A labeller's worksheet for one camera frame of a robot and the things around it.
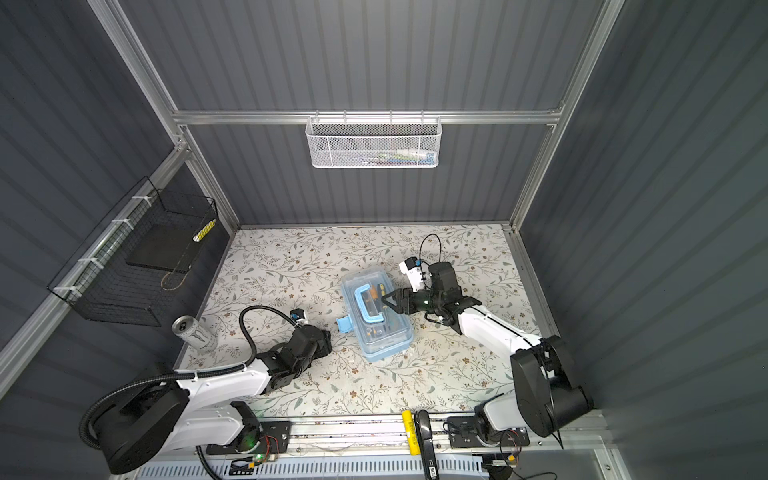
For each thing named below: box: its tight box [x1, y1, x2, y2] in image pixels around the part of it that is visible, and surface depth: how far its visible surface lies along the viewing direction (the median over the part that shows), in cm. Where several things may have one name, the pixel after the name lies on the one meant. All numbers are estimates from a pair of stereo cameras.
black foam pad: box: [126, 224, 202, 273], surface depth 78 cm
